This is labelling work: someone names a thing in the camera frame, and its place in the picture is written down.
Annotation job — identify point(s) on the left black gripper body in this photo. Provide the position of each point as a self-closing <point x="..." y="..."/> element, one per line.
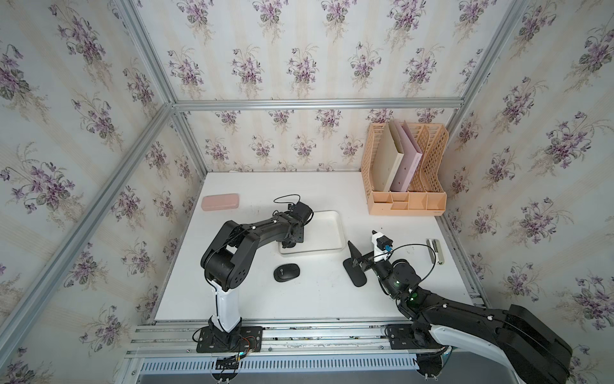
<point x="300" y="238"/>

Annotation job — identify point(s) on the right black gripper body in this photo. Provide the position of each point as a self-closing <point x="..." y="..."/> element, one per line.
<point x="381" y="270"/>

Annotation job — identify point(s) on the white storage box tray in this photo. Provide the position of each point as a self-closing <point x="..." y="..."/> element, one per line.
<point x="324" y="234"/>

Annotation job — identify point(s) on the black rounded wireless mouse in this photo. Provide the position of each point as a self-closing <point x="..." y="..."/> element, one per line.
<point x="287" y="272"/>

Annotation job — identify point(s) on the black slim mouse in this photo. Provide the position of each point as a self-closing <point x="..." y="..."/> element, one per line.
<point x="354" y="272"/>

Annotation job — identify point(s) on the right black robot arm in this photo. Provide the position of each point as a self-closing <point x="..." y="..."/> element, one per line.
<point x="514" y="338"/>

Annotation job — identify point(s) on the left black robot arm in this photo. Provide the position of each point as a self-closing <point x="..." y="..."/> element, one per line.
<point x="228" y="259"/>

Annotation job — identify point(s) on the small silver object at edge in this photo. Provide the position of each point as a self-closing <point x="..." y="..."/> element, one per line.
<point x="435" y="251"/>

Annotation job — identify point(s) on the peach desk file organizer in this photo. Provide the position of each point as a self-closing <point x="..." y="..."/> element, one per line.
<point x="425" y="196"/>

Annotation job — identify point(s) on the pink rectangular case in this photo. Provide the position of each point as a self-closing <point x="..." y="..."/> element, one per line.
<point x="222" y="202"/>

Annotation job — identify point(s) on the white vent grille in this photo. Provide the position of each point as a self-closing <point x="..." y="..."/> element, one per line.
<point x="282" y="364"/>

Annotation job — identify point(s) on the beige folder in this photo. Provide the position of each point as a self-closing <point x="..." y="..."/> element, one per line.
<point x="388" y="154"/>

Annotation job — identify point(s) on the pink folder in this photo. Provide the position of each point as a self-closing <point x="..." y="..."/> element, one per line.
<point x="407" y="144"/>

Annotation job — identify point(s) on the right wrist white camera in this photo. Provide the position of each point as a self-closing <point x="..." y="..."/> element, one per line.
<point x="383" y="245"/>

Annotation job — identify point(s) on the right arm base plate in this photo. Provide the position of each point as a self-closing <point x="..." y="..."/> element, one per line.
<point x="411" y="337"/>

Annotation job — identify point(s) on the aluminium rail frame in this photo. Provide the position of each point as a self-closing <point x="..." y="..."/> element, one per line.
<point x="175" y="340"/>

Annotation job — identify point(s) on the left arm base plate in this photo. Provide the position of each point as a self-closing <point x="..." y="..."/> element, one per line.
<point x="211" y="340"/>

